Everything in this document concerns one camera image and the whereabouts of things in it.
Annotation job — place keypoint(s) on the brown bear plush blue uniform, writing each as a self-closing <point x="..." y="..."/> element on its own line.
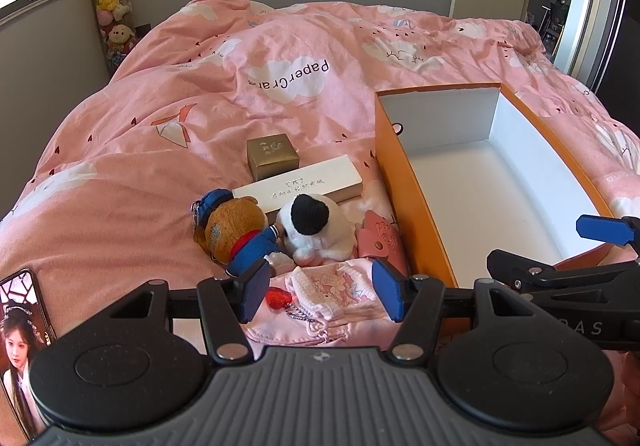
<point x="235" y="226"/>

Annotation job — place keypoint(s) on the pink white printed cloth pouch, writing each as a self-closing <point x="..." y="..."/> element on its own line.
<point x="335" y="293"/>

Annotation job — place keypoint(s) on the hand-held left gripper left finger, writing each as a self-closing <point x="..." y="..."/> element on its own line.
<point x="256" y="290"/>

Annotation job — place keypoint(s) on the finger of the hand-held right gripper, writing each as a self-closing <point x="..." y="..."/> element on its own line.
<point x="530" y="272"/>
<point x="600" y="226"/>

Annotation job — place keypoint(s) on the smartphone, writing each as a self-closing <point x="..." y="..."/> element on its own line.
<point x="20" y="351"/>

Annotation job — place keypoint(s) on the white plush black patch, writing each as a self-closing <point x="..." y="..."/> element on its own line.
<point x="320" y="236"/>

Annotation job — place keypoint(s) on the grey sliding door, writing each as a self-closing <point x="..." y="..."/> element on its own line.
<point x="595" y="1"/>

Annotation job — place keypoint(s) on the pink key pouch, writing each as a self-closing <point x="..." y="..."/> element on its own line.
<point x="380" y="241"/>

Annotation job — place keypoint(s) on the orange cardboard box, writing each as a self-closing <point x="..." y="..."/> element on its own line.
<point x="400" y="166"/>

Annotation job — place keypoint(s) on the small gold box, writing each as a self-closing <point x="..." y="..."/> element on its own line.
<point x="272" y="161"/>

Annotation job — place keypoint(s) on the long white box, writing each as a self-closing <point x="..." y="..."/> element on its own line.
<point x="310" y="181"/>

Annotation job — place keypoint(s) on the pink printed blanket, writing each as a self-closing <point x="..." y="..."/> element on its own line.
<point x="175" y="151"/>

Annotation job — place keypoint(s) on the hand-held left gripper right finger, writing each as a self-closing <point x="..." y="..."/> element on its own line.
<point x="387" y="291"/>

